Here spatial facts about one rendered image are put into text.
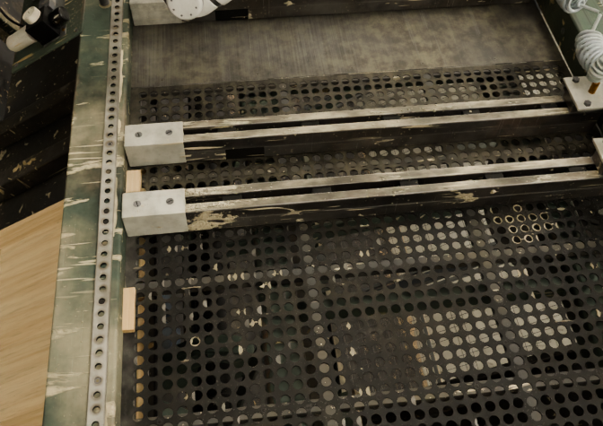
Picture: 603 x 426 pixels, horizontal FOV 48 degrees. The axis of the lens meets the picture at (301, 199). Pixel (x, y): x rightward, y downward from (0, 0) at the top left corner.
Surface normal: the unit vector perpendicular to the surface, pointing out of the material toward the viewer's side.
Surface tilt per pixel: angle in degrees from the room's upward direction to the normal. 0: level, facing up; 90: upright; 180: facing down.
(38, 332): 90
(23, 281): 90
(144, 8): 90
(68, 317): 59
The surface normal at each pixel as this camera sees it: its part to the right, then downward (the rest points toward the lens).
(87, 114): 0.03, -0.58
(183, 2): -0.05, 0.61
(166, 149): 0.12, 0.81
